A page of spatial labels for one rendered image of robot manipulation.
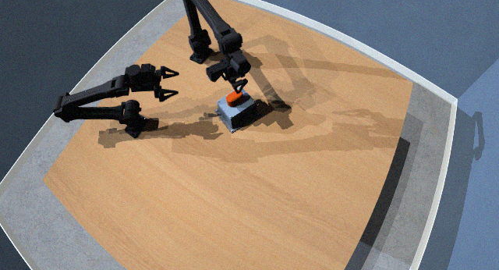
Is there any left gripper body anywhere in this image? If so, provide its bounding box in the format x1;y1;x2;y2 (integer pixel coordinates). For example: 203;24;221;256
225;63;245;87

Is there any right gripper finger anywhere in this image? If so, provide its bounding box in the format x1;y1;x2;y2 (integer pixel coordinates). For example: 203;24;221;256
162;66;179;79
160;89;179;102

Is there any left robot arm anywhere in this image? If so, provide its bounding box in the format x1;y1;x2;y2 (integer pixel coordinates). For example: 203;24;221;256
183;0;251;82

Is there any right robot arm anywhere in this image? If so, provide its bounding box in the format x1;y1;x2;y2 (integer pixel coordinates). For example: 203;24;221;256
53;63;156;138

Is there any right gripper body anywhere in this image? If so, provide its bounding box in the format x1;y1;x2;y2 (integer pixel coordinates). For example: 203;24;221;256
153;66;162;102

